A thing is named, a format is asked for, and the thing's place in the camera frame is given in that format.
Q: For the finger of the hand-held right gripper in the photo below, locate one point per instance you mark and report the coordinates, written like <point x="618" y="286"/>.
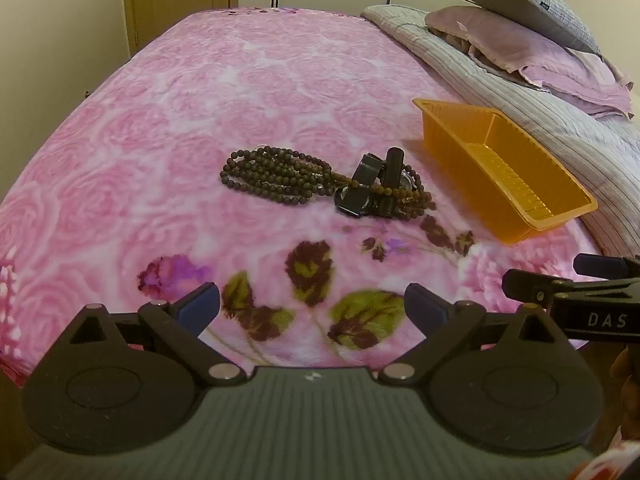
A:
<point x="600" y="264"/>
<point x="530" y="285"/>

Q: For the grey striped duvet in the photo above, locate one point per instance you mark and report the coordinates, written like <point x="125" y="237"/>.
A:
<point x="565" y="120"/>

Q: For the orange plastic tray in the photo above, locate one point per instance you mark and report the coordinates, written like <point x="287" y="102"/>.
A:
<point x="505" y="175"/>

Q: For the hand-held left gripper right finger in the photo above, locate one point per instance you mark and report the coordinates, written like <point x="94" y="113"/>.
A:
<point x="425" y="307"/>

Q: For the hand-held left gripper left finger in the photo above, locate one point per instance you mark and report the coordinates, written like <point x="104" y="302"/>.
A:
<point x="200" y="305"/>

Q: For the pink floral blanket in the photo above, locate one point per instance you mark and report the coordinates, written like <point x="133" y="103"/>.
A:
<point x="210" y="110"/>

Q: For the person's right forearm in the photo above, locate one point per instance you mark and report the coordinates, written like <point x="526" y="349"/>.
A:
<point x="627" y="380"/>

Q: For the red and white floral clothing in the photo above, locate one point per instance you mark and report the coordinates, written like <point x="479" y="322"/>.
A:
<point x="615" y="462"/>

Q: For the grey checked pillow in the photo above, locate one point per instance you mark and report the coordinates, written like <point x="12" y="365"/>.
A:
<point x="530" y="0"/>

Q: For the dark wristwatch with round face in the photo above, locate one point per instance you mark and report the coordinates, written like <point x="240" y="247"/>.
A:
<point x="395" y="180"/>

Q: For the purple pillow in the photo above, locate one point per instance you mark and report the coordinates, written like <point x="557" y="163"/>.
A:
<point x="525" y="45"/>

